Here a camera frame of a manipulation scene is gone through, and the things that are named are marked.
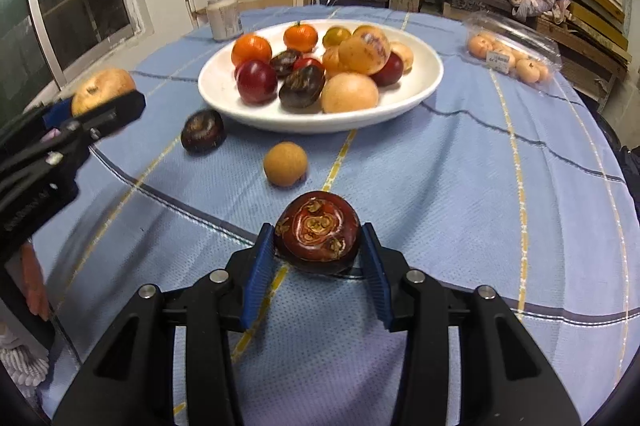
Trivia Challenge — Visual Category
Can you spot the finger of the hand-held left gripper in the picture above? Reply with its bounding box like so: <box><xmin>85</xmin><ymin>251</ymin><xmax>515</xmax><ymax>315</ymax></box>
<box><xmin>64</xmin><ymin>90</ymin><xmax>147</xmax><ymax>141</ymax></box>
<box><xmin>42</xmin><ymin>98</ymin><xmax>76</xmax><ymax>129</ymax></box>

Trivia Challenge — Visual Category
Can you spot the person's left hand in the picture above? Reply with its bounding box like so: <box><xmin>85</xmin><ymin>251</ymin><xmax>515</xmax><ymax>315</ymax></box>
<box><xmin>20</xmin><ymin>243</ymin><xmax>52</xmax><ymax>323</ymax></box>

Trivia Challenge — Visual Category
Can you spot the striped pepino melon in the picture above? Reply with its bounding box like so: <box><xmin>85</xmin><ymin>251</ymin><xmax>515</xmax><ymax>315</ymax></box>
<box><xmin>321</xmin><ymin>46</ymin><xmax>351</xmax><ymax>79</ymax></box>

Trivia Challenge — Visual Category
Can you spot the white oval plate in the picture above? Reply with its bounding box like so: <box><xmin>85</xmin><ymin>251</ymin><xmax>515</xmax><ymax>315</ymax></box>
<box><xmin>197</xmin><ymin>20</ymin><xmax>445</xmax><ymax>135</ymax></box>

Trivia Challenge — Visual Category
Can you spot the yellow-orange tomato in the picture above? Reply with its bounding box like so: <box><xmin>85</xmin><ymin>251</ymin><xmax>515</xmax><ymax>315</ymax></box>
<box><xmin>322</xmin><ymin>26</ymin><xmax>352</xmax><ymax>49</ymax></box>

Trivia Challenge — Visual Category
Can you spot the blue checked tablecloth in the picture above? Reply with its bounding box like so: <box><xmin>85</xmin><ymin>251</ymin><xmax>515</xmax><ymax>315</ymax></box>
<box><xmin>30</xmin><ymin>4</ymin><xmax>638</xmax><ymax>426</ymax></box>

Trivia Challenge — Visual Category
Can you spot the clear plastic clamshell box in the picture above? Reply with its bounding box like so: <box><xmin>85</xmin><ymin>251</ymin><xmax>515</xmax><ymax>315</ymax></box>
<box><xmin>462</xmin><ymin>14</ymin><xmax>563</xmax><ymax>85</ymax></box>

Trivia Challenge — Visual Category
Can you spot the pale yellow round fruit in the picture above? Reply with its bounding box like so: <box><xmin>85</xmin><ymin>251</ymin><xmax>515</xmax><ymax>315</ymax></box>
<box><xmin>389</xmin><ymin>42</ymin><xmax>415</xmax><ymax>73</ymax></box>
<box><xmin>338</xmin><ymin>26</ymin><xmax>391</xmax><ymax>75</ymax></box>
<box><xmin>71</xmin><ymin>68</ymin><xmax>137</xmax><ymax>117</ymax></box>

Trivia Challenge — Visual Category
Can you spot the small tan round fruit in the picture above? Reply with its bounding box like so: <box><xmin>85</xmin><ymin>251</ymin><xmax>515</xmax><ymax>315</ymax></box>
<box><xmin>263</xmin><ymin>142</ymin><xmax>308</xmax><ymax>188</ymax></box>

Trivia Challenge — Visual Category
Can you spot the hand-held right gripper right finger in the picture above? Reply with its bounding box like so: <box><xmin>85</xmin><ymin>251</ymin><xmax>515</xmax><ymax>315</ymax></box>
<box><xmin>361</xmin><ymin>222</ymin><xmax>583</xmax><ymax>426</ymax></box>

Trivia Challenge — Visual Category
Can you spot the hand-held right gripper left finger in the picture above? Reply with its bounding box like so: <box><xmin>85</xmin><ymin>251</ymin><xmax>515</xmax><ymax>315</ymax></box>
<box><xmin>52</xmin><ymin>222</ymin><xmax>276</xmax><ymax>426</ymax></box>

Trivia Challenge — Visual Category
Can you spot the small boxed orange fruit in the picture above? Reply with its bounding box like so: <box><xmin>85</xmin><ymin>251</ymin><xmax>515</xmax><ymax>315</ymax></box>
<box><xmin>467</xmin><ymin>33</ymin><xmax>497</xmax><ymax>59</ymax></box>
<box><xmin>492</xmin><ymin>44</ymin><xmax>516</xmax><ymax>69</ymax></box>
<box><xmin>516</xmin><ymin>58</ymin><xmax>542</xmax><ymax>82</ymax></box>

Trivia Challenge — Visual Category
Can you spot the pale orange round fruit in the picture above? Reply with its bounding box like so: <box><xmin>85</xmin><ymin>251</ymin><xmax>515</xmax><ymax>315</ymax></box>
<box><xmin>321</xmin><ymin>72</ymin><xmax>380</xmax><ymax>114</ymax></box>

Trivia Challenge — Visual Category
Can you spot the white jar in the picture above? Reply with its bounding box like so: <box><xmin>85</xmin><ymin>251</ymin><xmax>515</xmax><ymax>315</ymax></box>
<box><xmin>206</xmin><ymin>0</ymin><xmax>243</xmax><ymax>41</ymax></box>

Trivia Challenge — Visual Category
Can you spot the white fluffy cloth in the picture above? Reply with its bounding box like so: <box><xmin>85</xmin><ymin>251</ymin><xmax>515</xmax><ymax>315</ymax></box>
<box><xmin>0</xmin><ymin>341</ymin><xmax>51</xmax><ymax>389</ymax></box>

